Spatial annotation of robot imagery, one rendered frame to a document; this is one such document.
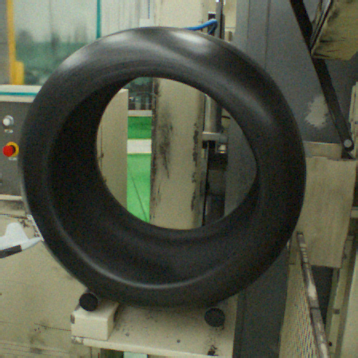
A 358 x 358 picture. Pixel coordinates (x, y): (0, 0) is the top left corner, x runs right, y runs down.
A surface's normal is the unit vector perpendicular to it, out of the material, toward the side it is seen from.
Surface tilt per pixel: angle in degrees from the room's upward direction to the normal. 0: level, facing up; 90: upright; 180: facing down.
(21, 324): 90
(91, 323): 90
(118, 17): 90
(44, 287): 91
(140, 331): 0
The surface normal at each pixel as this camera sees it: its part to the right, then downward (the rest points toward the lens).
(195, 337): 0.04, -0.96
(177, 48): 0.04, -0.51
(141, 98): 0.18, 0.27
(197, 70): -0.08, 0.09
